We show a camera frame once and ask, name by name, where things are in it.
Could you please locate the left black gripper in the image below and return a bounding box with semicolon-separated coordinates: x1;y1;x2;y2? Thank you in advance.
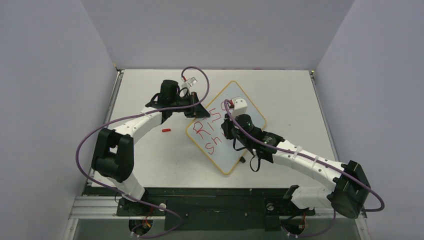
170;92;210;119

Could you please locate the yellow framed whiteboard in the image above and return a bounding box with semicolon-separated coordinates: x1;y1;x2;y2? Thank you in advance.
186;81;267;175

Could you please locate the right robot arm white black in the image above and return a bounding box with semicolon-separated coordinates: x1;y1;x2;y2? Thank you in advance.
221;114;371;219

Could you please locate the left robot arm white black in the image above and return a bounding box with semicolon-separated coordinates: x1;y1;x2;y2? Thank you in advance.
91;77;211;215

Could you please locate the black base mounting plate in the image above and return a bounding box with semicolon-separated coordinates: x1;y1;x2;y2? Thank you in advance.
83;186;334;236

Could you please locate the front aluminium extrusion bar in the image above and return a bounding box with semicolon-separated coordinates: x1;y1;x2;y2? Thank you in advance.
69;196;118;219

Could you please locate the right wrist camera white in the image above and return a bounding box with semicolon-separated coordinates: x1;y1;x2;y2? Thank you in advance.
229;97;248;118

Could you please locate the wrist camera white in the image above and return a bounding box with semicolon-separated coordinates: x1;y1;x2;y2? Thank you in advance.
181;77;198;90
229;97;248;118

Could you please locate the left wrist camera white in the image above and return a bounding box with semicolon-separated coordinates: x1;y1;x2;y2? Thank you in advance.
181;77;198;90

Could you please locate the left aluminium rail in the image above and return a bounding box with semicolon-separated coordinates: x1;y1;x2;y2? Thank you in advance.
75;69;125;188

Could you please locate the aluminium rail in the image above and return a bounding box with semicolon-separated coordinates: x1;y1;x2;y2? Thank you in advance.
308;70;339;161
75;69;125;188

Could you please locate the right aluminium rail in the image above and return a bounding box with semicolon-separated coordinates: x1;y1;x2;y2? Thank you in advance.
308;70;339;161

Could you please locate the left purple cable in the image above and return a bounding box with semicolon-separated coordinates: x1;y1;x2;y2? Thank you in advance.
75;66;211;239

